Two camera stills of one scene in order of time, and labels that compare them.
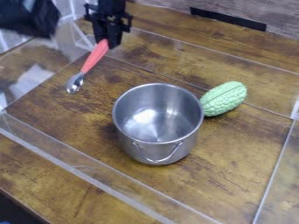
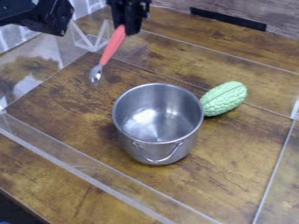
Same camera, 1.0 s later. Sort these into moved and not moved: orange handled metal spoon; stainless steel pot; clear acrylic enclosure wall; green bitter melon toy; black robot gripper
Moved: orange handled metal spoon; black robot gripper
Not moved: clear acrylic enclosure wall; stainless steel pot; green bitter melon toy
